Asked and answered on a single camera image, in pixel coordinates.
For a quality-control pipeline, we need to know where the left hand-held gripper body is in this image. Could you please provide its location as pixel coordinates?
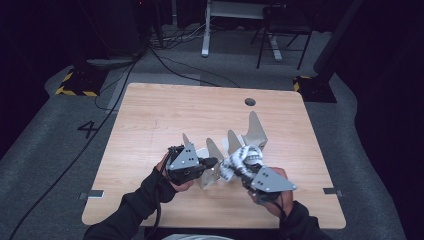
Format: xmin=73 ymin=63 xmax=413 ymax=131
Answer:
xmin=165 ymin=142 xmax=205 ymax=187

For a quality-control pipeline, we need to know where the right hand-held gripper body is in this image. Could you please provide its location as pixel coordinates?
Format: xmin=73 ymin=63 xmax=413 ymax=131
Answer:
xmin=245 ymin=165 xmax=298 ymax=205

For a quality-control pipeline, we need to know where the white striped cloth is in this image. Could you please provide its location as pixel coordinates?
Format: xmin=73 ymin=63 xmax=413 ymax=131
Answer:
xmin=218 ymin=144 xmax=265 ymax=183

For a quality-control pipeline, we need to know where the grey metal expandable rack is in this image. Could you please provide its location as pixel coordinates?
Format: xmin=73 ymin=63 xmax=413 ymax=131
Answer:
xmin=181 ymin=110 xmax=269 ymax=191

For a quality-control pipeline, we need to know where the person's right hand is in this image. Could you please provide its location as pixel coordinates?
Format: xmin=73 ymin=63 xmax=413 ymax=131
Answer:
xmin=247 ymin=166 xmax=295 ymax=220

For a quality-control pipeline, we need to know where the person's left hand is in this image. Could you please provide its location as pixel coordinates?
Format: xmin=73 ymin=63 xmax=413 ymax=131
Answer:
xmin=154 ymin=151 xmax=196 ymax=194

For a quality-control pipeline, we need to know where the grey tape strip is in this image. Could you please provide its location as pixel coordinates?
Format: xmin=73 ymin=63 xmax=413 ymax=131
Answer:
xmin=322 ymin=187 xmax=344 ymax=198
xmin=78 ymin=189 xmax=106 ymax=201

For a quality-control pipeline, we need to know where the person's white clothing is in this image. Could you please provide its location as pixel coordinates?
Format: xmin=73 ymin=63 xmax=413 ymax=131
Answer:
xmin=161 ymin=233 xmax=235 ymax=240

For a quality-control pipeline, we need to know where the black chair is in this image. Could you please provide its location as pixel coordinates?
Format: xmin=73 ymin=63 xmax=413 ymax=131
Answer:
xmin=250 ymin=3 xmax=315 ymax=71

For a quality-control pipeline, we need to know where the dark cabinet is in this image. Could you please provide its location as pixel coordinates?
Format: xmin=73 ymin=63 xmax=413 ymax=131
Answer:
xmin=75 ymin=0 xmax=145 ymax=60

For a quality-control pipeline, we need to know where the black slanted pole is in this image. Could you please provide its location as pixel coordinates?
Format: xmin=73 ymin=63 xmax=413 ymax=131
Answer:
xmin=312 ymin=0 xmax=365 ymax=78

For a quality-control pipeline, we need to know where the right hand-held gripper cable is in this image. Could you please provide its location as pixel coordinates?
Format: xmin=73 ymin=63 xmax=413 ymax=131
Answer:
xmin=275 ymin=195 xmax=288 ymax=222

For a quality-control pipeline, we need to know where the hand-held gripper cable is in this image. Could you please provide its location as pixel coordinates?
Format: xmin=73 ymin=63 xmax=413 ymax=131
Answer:
xmin=144 ymin=145 xmax=185 ymax=240
xmin=275 ymin=195 xmax=288 ymax=222

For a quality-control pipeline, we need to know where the left hand-held gripper cable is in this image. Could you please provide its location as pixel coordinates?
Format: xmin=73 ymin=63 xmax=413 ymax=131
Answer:
xmin=144 ymin=145 xmax=185 ymax=240

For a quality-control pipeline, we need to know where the thin black floor cable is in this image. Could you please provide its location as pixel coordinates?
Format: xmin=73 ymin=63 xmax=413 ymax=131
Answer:
xmin=148 ymin=46 xmax=242 ymax=89

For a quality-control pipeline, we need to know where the yellow black striped base plate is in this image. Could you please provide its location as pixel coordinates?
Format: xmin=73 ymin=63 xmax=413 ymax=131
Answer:
xmin=54 ymin=68 xmax=110 ymax=98
xmin=292 ymin=75 xmax=338 ymax=104

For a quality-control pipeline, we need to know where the long black floor cable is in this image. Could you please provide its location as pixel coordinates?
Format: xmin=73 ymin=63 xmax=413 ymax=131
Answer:
xmin=7 ymin=43 xmax=152 ymax=240

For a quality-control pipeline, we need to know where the bundle of floor cables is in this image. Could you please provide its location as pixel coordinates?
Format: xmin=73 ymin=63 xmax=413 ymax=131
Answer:
xmin=149 ymin=22 xmax=208 ymax=52

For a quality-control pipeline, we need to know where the white desk frame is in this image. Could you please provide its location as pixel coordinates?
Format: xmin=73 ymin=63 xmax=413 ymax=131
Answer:
xmin=200 ymin=0 xmax=288 ymax=62

